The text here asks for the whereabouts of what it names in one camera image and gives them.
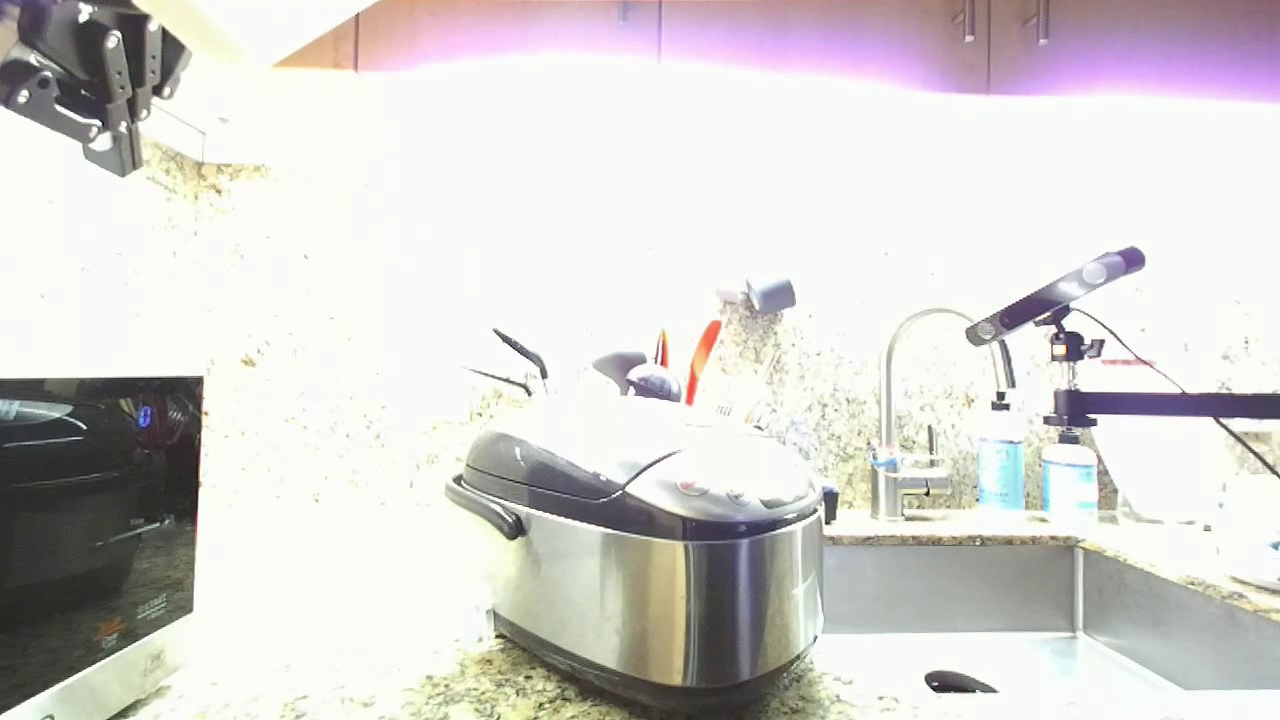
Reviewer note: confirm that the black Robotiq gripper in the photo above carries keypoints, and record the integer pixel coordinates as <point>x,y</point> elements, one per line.
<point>102,26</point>

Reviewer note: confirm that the wooden upper cabinets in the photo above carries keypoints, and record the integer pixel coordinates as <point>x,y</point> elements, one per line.
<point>667,26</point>

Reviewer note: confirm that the black ladle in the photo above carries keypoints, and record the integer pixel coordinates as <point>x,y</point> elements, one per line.
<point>643,383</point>

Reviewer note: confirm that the orange spatula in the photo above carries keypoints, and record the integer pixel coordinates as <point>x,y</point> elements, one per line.
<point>701,357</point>

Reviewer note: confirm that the grey utensil head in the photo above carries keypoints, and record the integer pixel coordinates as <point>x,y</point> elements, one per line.
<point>761,292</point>

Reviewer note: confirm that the stainless steel rice cooker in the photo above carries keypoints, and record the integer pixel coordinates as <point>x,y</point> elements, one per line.
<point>667,573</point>

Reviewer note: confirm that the chrome kitchen faucet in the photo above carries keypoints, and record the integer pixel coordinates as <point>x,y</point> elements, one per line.
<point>884,400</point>

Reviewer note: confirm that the blue liquid soap bottle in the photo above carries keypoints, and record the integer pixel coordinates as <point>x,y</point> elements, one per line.
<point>1001,465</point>

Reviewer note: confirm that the stainless steel sink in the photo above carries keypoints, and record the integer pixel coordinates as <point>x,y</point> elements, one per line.
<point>962,594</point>

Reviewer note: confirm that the clear soap bottle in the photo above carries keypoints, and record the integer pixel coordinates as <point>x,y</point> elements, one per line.
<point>1068,482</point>

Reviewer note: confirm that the black sink drain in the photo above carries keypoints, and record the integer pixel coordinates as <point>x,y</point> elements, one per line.
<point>962,682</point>

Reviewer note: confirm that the black stereo camera bar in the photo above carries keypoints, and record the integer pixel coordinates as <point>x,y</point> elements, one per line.
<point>1053,298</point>

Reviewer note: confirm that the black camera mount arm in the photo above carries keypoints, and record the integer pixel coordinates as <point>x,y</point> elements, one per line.
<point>1160,406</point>

